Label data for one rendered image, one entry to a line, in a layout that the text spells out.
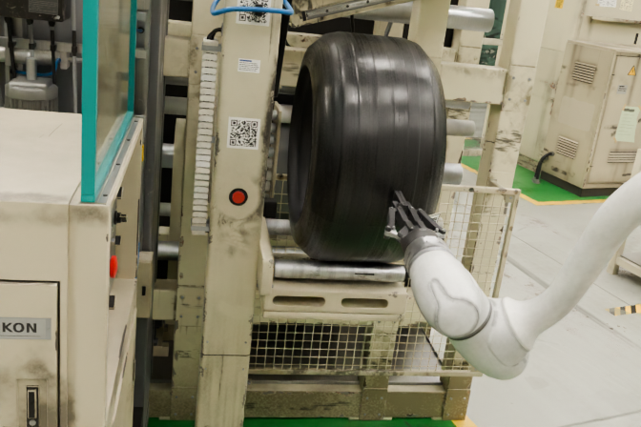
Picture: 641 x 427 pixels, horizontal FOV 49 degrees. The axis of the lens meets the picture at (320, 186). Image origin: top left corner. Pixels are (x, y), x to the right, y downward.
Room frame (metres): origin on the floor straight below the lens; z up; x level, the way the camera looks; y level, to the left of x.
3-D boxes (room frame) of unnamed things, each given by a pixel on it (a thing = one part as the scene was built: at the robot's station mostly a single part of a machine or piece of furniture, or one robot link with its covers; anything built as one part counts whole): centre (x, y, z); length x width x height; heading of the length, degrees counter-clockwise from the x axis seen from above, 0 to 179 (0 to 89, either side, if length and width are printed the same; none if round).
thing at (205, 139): (1.63, 0.29, 1.19); 0.05 x 0.04 x 0.48; 11
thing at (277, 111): (2.08, 0.25, 1.05); 0.20 x 0.15 x 0.30; 101
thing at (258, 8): (1.68, 0.21, 1.51); 0.19 x 0.19 x 0.06; 11
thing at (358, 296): (1.61, -0.07, 0.84); 0.36 x 0.09 x 0.06; 101
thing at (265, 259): (1.71, 0.13, 0.90); 0.40 x 0.03 x 0.10; 11
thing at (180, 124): (2.48, 0.51, 0.61); 0.33 x 0.06 x 0.86; 11
